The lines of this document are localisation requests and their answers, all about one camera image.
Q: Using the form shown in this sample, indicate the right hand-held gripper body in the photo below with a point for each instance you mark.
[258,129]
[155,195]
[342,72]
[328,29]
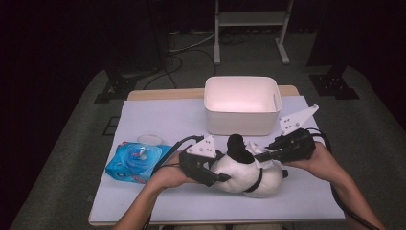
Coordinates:
[298,147]

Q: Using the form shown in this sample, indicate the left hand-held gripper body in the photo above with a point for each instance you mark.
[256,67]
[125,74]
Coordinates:
[194,166]

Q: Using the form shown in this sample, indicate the panda plush toy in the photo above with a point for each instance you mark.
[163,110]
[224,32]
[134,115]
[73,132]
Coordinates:
[236,177]

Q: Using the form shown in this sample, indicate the blue wet wipes pack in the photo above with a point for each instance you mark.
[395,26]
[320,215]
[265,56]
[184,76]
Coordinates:
[121,166]

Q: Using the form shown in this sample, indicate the person's left hand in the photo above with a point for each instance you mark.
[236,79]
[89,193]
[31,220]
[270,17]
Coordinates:
[167,175]

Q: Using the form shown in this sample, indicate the person's right hand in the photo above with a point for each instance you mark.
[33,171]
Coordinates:
[322,164]

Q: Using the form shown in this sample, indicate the white plastic bin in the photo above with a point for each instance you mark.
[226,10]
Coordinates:
[239,124]

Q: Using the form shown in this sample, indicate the white table sheet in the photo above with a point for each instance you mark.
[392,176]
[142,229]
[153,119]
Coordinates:
[159,115]

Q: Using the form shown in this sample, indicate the black stand base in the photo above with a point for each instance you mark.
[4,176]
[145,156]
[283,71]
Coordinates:
[333,86]
[116,86]

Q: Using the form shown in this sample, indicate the white metal stand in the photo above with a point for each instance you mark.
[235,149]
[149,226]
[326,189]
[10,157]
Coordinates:
[252,18]

